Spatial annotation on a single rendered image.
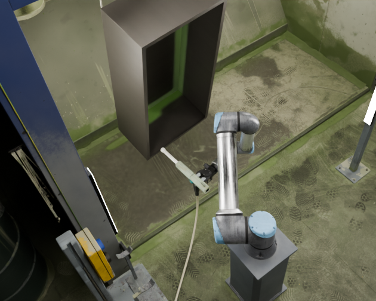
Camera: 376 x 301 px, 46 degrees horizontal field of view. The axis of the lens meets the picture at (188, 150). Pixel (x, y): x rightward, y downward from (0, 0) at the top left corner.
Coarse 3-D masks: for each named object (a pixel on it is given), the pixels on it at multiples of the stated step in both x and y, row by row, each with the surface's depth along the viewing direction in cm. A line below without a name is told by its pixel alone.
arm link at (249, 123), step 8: (240, 112) 248; (248, 112) 252; (240, 120) 246; (248, 120) 247; (256, 120) 251; (240, 128) 247; (248, 128) 249; (256, 128) 252; (248, 136) 266; (240, 144) 294; (248, 144) 283; (240, 152) 304; (248, 152) 303
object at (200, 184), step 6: (162, 150) 316; (168, 156) 313; (174, 162) 310; (180, 162) 307; (180, 168) 304; (186, 168) 304; (186, 174) 302; (192, 174) 301; (192, 180) 299; (198, 180) 297; (198, 186) 296; (204, 186) 294; (198, 192) 312; (204, 192) 295
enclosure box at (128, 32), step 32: (128, 0) 234; (160, 0) 236; (192, 0) 237; (224, 0) 241; (128, 32) 223; (160, 32) 224; (192, 32) 289; (128, 64) 244; (160, 64) 310; (192, 64) 314; (128, 96) 274; (160, 96) 343; (192, 96) 343; (128, 128) 313; (160, 128) 337
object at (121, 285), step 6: (144, 270) 236; (126, 276) 235; (150, 276) 234; (114, 282) 233; (120, 282) 233; (126, 282) 232; (108, 288) 231; (114, 288) 231; (120, 288) 231; (126, 288) 230; (156, 288) 229; (114, 294) 229; (120, 294) 229; (126, 294) 228; (132, 294) 228; (162, 294) 227; (114, 300) 227; (120, 300) 227; (126, 300) 226; (132, 300) 226
